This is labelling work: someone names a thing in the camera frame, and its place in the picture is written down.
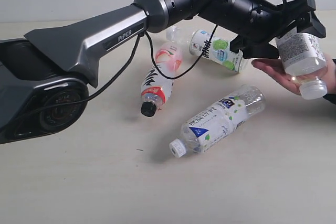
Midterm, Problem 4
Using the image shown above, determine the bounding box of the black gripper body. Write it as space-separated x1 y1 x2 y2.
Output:
229 0 315 51

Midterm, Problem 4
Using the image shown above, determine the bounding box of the clear bottle white floral label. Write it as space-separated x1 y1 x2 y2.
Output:
275 28 328 100

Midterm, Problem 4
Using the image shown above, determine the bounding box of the bottle with green lime label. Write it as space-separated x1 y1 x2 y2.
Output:
166 26 250 73

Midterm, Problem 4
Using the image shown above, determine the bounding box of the clear bottle blue triangle label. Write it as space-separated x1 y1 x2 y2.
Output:
169 85 266 158

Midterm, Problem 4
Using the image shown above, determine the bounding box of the pink peach drink bottle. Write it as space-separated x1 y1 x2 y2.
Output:
140 42 183 117

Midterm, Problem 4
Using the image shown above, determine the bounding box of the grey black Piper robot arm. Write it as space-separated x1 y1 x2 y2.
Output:
1 0 326 144

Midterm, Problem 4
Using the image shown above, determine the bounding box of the open human hand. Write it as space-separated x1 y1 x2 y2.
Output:
251 52 336 96

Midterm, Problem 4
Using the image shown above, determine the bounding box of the dark jacket sleeve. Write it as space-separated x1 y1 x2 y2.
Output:
323 59 335 104

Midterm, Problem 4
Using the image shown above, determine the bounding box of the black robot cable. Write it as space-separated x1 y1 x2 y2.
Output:
0 0 287 135

